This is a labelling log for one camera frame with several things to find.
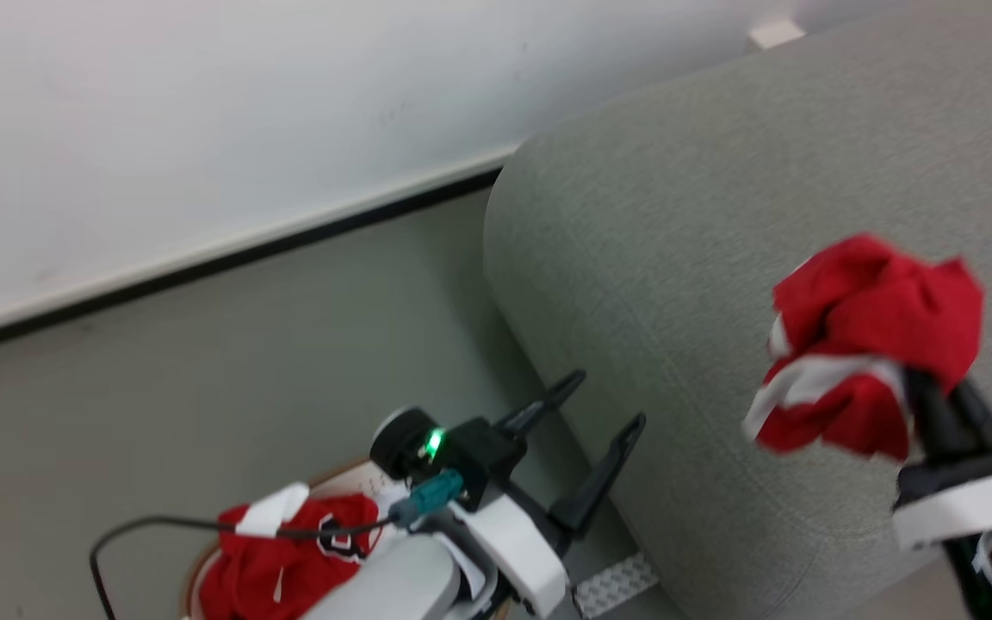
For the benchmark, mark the black baseboard strip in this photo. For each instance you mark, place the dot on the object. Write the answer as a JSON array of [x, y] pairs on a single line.
[[203, 267]]

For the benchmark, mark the beige round laundry basket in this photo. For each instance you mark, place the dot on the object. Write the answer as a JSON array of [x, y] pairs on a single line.
[[192, 581]]

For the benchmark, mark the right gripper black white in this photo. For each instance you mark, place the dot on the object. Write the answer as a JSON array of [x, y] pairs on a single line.
[[978, 499]]

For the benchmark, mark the grey fabric sofa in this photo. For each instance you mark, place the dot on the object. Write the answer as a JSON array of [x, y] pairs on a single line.
[[685, 258]]

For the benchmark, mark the red garment with printed logo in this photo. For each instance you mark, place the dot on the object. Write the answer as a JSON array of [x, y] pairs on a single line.
[[263, 573]]

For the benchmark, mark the small white wall box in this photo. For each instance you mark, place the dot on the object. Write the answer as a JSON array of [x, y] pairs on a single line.
[[775, 34]]

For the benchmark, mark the silver patterned sofa foot plate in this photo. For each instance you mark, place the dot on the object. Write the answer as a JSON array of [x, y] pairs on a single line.
[[616, 585]]

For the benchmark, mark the red white garment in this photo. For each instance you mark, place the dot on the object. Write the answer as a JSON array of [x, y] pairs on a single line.
[[875, 301]]

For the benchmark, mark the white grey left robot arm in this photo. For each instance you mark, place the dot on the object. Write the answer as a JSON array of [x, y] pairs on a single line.
[[401, 581]]

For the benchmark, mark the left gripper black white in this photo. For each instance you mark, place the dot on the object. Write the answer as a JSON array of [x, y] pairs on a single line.
[[496, 517]]

